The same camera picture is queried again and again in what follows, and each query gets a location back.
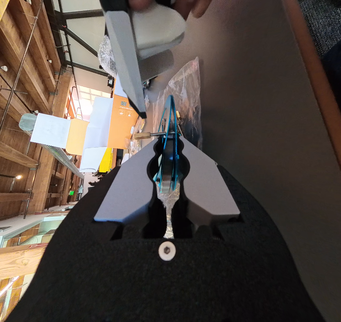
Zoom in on white and tan carton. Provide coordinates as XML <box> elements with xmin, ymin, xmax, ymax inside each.
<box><xmin>31</xmin><ymin>113</ymin><xmax>90</xmax><ymax>155</ymax></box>

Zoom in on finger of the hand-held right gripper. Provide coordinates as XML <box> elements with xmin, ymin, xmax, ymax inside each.
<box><xmin>105</xmin><ymin>10</ymin><xmax>147</xmax><ymax>119</ymax></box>

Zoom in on brass standoff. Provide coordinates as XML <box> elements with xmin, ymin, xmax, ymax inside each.
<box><xmin>134</xmin><ymin>132</ymin><xmax>164</xmax><ymax>141</ymax></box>

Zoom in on bubble wrap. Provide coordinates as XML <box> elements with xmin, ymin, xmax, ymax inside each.
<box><xmin>98</xmin><ymin>36</ymin><xmax>118</xmax><ymax>77</ymax></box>

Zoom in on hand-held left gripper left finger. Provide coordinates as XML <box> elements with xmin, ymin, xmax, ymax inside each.
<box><xmin>93</xmin><ymin>138</ymin><xmax>163</xmax><ymax>238</ymax></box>

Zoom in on person's blue jeans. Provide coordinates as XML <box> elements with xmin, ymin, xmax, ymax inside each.
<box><xmin>321</xmin><ymin>41</ymin><xmax>341</xmax><ymax>109</ymax></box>

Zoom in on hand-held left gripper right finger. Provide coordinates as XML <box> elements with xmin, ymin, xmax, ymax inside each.
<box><xmin>174</xmin><ymin>136</ymin><xmax>240</xmax><ymax>238</ymax></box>

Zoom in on pile of clear hardware bags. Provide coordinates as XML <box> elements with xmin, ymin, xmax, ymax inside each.
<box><xmin>125</xmin><ymin>114</ymin><xmax>150</xmax><ymax>152</ymax></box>

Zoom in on yellow box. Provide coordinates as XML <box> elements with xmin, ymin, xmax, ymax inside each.
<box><xmin>99</xmin><ymin>148</ymin><xmax>113</xmax><ymax>173</ymax></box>

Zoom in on orange cardboard box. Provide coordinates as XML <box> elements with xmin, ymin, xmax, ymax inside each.
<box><xmin>89</xmin><ymin>80</ymin><xmax>140</xmax><ymax>149</ymax></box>

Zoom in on grey desk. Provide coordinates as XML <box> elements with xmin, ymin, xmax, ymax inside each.
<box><xmin>145</xmin><ymin>0</ymin><xmax>341</xmax><ymax>322</ymax></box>

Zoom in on clear plastic bag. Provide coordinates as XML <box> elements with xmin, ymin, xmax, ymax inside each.
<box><xmin>153</xmin><ymin>56</ymin><xmax>203</xmax><ymax>238</ymax></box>

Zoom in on white box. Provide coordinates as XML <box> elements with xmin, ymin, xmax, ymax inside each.
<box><xmin>79</xmin><ymin>146</ymin><xmax>107</xmax><ymax>171</ymax></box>

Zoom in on blue round metal turntable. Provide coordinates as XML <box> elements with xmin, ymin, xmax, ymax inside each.
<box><xmin>153</xmin><ymin>95</ymin><xmax>187</xmax><ymax>195</ymax></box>

